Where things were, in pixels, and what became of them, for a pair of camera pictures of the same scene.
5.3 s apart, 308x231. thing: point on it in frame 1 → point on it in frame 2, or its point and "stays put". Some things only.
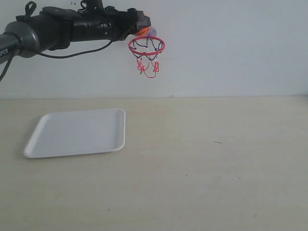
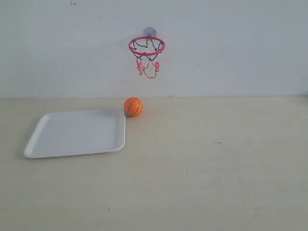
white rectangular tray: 64,133 stays put
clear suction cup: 152,32 stays put
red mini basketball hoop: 146,49 stays put
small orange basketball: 143,31 → 133,107
